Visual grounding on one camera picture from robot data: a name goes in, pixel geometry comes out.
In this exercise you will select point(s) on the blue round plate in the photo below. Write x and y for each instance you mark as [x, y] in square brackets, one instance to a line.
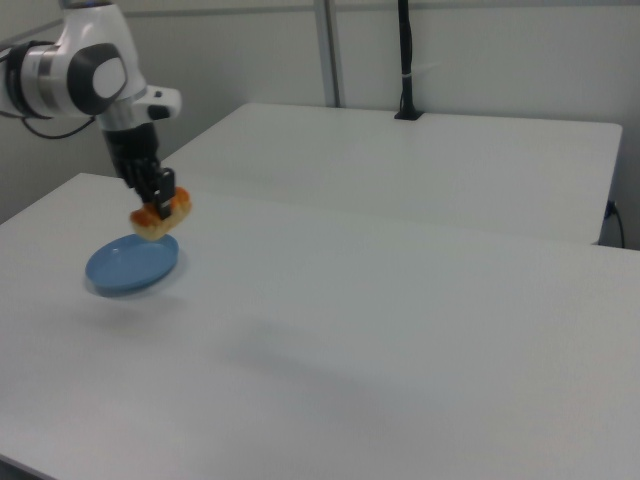
[127, 267]

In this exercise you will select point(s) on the black camera pole with base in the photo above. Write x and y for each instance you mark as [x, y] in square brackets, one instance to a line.
[407, 60]

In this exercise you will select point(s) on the grey aluminium partition post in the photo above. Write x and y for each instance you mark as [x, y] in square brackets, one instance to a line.
[331, 50]

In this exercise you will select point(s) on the bread piece with orange crust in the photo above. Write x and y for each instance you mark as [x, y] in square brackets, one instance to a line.
[149, 226]

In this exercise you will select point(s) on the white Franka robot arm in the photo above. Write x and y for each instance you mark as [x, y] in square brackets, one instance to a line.
[75, 75]

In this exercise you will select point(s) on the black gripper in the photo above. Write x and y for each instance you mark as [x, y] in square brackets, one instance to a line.
[132, 147]

